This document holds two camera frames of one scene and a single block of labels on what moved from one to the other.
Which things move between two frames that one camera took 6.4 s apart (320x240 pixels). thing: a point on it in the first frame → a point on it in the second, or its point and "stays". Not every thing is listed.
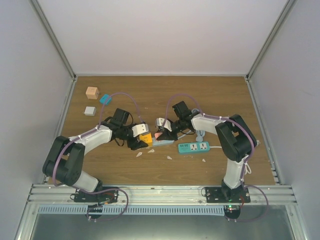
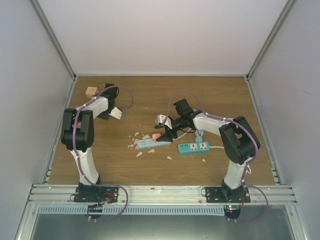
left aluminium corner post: [54, 38] stays
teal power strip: [198, 147] stays
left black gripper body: [124, 131] → [102, 115]
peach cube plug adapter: [92, 93] stays
